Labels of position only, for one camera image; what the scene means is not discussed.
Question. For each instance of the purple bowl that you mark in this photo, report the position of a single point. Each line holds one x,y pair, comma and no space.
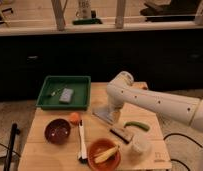
57,131

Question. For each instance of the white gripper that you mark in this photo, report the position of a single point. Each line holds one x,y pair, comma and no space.
113,115

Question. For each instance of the wooden post left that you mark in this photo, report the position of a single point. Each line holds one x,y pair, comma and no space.
58,14

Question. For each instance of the small green-handled tool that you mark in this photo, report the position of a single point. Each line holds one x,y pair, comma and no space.
52,94

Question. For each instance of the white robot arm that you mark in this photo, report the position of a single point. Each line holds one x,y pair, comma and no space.
187,110

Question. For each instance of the brown grape bunch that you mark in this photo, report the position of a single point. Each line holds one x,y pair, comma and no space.
144,87

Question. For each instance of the grey sponge block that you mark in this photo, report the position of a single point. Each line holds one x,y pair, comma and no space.
66,95

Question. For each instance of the black stand pole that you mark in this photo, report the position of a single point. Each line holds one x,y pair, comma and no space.
14,132

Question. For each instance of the orange ball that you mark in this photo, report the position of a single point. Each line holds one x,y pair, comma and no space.
74,118

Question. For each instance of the grey towel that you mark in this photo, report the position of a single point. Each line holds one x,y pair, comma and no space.
103,113

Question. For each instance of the yellow corn cob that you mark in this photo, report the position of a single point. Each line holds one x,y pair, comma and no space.
103,156

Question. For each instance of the white bottle on green base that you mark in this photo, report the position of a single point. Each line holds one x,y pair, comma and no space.
85,15

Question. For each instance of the white plastic cup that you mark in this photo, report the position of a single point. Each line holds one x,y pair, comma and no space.
140,143

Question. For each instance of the wooden post right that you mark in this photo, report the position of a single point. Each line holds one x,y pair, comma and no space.
120,12

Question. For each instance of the wooden post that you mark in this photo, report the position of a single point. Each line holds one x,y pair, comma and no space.
120,12
58,14

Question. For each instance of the green cucumber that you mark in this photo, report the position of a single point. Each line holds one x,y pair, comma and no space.
141,125

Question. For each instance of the dark wooden brush block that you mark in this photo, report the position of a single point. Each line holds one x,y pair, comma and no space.
122,133

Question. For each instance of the orange bowl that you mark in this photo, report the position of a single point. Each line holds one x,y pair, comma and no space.
97,147

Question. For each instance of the green plastic tray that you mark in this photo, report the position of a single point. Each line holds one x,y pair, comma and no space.
81,97

